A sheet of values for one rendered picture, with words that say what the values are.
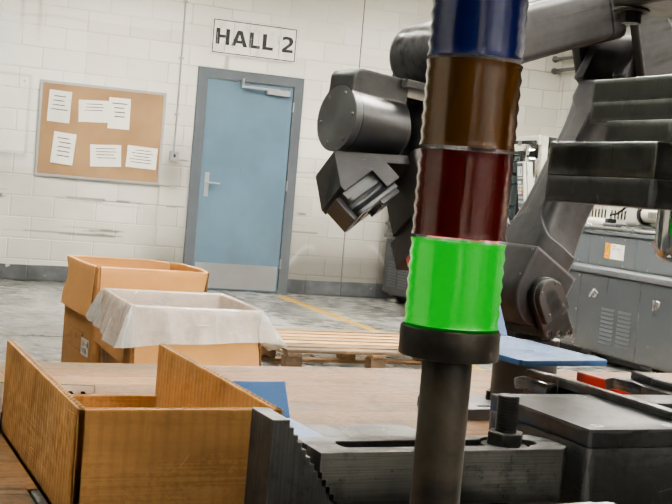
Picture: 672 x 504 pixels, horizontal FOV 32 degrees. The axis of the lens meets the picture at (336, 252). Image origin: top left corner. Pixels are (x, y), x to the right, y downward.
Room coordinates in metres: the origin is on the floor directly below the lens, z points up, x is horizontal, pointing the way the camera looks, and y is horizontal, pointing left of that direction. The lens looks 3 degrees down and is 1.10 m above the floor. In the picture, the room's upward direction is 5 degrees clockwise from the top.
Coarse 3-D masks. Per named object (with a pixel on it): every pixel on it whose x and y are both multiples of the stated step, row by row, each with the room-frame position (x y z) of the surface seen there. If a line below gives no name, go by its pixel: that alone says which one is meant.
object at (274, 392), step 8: (240, 384) 0.88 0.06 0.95; (248, 384) 0.89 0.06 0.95; (256, 384) 0.89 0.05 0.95; (264, 384) 0.89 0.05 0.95; (272, 384) 0.89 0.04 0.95; (280, 384) 0.90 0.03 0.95; (256, 392) 0.89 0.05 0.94; (264, 392) 0.89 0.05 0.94; (272, 392) 0.89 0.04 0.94; (280, 392) 0.89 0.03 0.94; (272, 400) 0.89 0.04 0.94; (280, 400) 0.89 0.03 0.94; (288, 408) 0.89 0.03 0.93; (288, 416) 0.89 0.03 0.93; (296, 424) 0.86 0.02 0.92; (296, 432) 0.84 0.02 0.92; (304, 432) 0.84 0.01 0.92; (312, 432) 0.84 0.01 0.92
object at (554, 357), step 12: (504, 324) 0.98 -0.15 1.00; (504, 336) 0.96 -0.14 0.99; (504, 348) 0.88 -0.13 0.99; (516, 348) 0.89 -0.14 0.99; (528, 348) 0.89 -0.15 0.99; (540, 348) 0.90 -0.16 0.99; (552, 348) 0.90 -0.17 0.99; (528, 360) 0.82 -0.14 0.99; (540, 360) 0.83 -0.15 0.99; (552, 360) 0.83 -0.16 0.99; (564, 360) 0.83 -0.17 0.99; (576, 360) 0.84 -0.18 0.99; (588, 360) 0.84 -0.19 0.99; (600, 360) 0.85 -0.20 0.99
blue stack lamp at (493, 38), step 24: (432, 0) 0.46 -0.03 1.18; (456, 0) 0.45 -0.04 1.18; (480, 0) 0.45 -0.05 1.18; (504, 0) 0.45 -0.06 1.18; (432, 24) 0.46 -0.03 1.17; (456, 24) 0.45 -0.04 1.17; (480, 24) 0.45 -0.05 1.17; (504, 24) 0.45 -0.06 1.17; (432, 48) 0.46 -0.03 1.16; (456, 48) 0.45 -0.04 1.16; (480, 48) 0.45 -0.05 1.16; (504, 48) 0.45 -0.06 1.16
